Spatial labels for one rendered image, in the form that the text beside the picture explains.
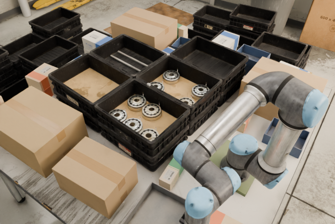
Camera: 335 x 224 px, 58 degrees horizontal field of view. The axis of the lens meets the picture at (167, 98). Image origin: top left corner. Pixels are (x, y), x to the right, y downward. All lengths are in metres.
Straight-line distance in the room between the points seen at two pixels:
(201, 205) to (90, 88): 1.18
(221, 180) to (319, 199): 1.65
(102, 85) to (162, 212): 0.84
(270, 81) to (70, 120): 0.97
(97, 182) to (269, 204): 0.78
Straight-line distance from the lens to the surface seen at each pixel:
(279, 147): 1.21
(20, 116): 1.70
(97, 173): 1.40
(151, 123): 1.59
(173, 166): 1.51
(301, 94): 1.05
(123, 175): 1.37
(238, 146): 1.37
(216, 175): 0.94
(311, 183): 2.59
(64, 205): 1.54
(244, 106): 1.03
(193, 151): 0.97
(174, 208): 1.40
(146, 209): 1.40
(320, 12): 4.04
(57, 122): 1.59
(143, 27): 2.25
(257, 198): 1.54
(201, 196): 0.87
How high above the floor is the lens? 1.99
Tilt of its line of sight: 42 degrees down
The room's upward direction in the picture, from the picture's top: straight up
